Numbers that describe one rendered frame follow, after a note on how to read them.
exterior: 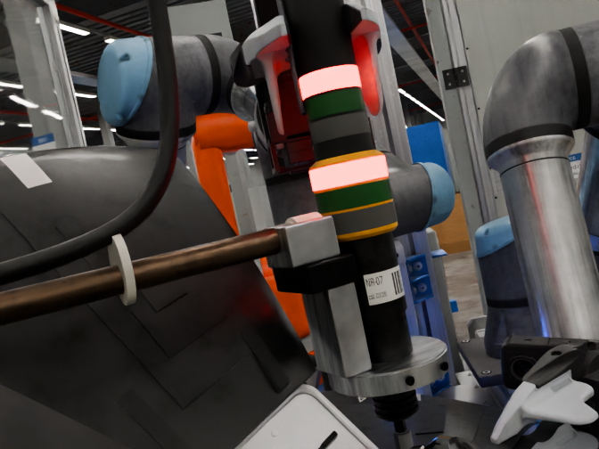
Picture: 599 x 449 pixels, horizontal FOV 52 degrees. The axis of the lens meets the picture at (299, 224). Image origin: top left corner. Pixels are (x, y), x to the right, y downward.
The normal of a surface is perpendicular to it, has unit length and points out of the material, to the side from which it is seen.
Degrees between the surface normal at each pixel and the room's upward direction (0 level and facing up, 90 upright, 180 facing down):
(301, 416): 54
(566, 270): 72
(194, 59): 79
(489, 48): 90
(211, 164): 96
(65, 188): 47
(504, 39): 90
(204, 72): 100
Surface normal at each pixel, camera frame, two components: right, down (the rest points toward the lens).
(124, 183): 0.32, -0.78
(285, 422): 0.15, -0.59
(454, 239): -0.25, 0.11
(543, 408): -0.15, -0.98
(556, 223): -0.15, -0.24
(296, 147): 0.08, 0.03
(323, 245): 0.48, -0.06
